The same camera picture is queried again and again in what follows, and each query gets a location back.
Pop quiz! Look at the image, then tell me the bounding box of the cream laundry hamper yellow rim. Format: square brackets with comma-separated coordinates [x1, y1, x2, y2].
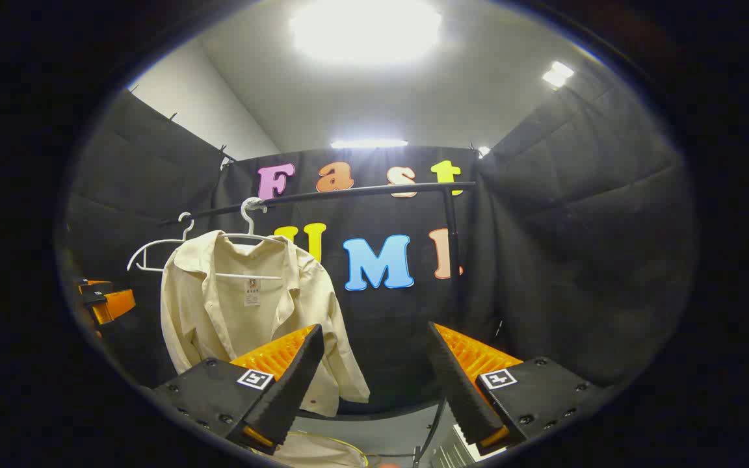
[254, 430, 370, 468]

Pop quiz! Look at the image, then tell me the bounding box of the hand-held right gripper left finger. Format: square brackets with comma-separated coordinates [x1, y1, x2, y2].
[152, 324, 325, 456]

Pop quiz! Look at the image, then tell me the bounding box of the black cable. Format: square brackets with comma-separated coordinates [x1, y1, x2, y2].
[412, 398, 447, 467]

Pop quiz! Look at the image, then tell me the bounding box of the ceiling light strip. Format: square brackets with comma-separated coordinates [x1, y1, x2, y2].
[330, 138, 409, 150]

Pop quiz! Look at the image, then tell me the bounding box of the large bright ceiling light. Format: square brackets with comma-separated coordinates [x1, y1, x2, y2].
[289, 0, 444, 67]

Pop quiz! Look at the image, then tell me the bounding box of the small ceiling light panel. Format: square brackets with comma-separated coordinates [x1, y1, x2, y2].
[542, 60, 575, 89]

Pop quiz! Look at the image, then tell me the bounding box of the black metal clothes rack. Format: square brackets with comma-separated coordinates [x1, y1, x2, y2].
[157, 182, 477, 326]

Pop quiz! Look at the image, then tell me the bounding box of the cream shirt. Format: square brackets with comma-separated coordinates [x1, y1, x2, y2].
[160, 229, 371, 418]

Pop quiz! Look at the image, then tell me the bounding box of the grey ribbed metal plate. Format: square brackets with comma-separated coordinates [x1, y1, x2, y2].
[432, 424, 506, 466]

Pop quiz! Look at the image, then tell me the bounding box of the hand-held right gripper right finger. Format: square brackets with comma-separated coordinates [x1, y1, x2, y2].
[427, 321, 604, 456]

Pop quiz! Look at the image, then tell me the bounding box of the white plastic clothes hanger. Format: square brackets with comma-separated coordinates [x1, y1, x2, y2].
[215, 197, 284, 281]
[126, 212, 196, 274]

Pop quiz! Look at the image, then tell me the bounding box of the black backdrop cloth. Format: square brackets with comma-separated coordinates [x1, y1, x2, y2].
[66, 65, 697, 417]

